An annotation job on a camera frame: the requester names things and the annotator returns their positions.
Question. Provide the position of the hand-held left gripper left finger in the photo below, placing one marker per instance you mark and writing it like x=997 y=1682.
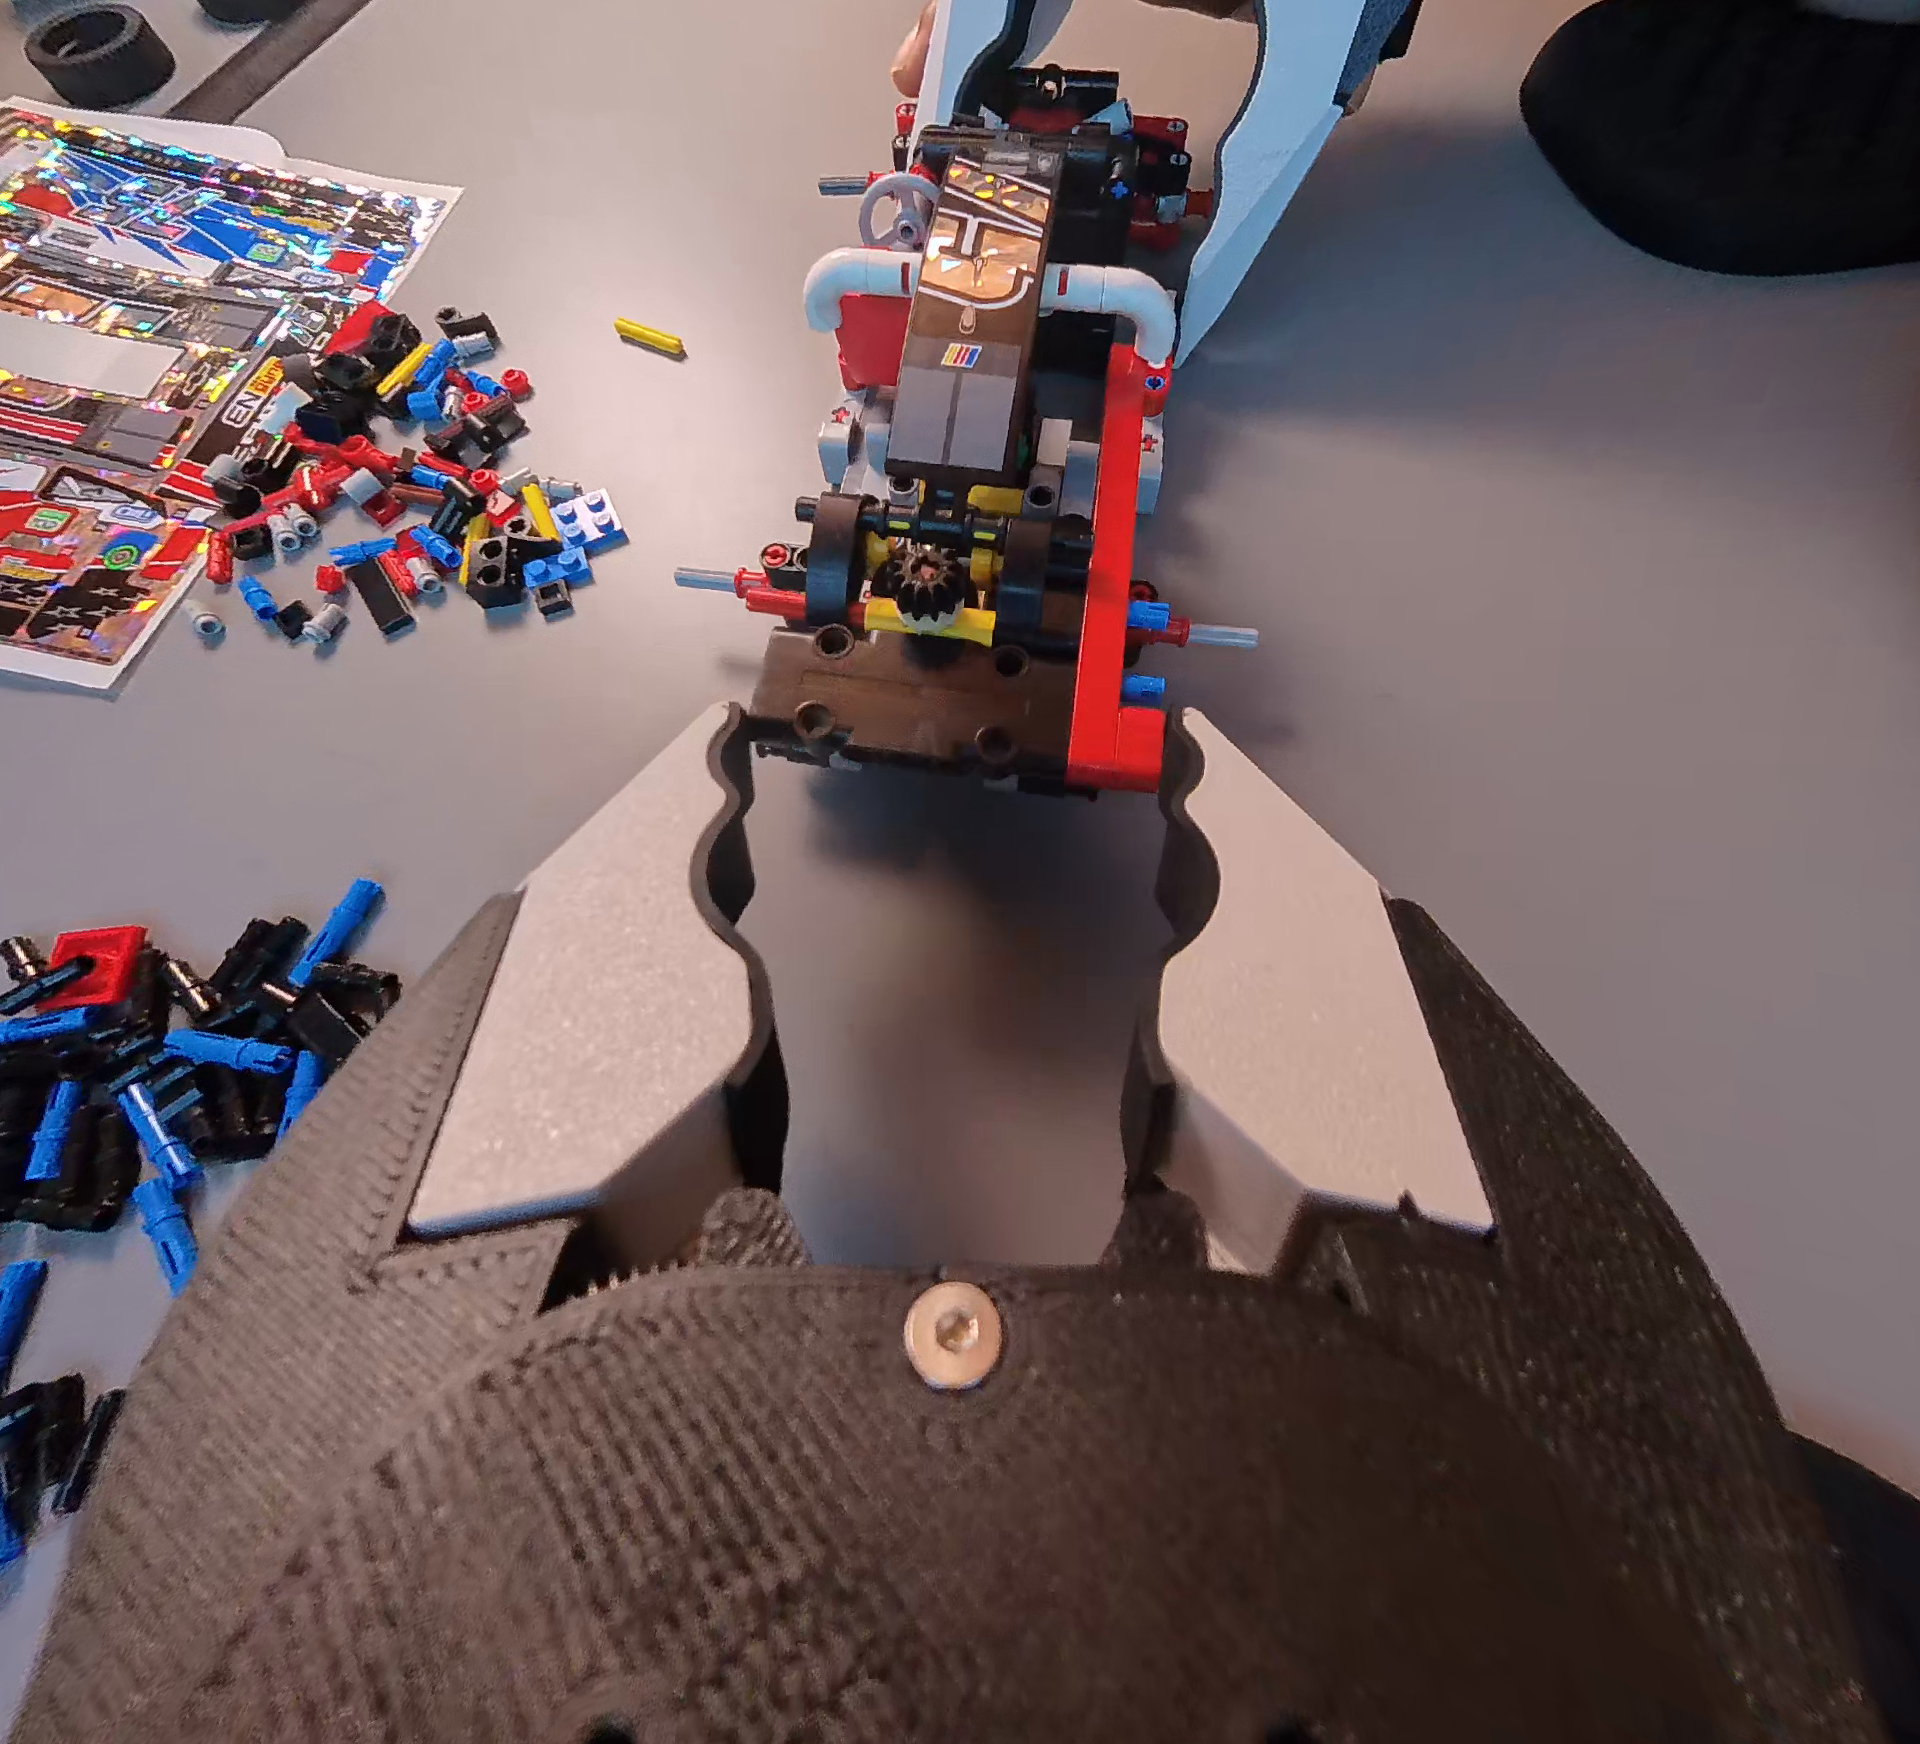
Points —
x=601 y=1023

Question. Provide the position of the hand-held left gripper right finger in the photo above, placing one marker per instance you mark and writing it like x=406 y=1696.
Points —
x=1320 y=1023

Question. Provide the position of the lego race car model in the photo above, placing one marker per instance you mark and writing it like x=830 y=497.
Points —
x=961 y=394

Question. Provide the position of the red black lego beam assembly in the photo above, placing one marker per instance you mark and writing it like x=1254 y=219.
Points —
x=1111 y=604

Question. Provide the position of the yellow lego axle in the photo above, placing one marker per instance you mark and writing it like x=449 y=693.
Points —
x=650 y=338

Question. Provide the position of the pile of mixed lego pieces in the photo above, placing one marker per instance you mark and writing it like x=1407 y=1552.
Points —
x=420 y=485

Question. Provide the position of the pile of black blue pins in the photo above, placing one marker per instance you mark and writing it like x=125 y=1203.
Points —
x=166 y=1070

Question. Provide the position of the holographic sticker sheet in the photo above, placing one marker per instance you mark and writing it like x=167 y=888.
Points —
x=166 y=364

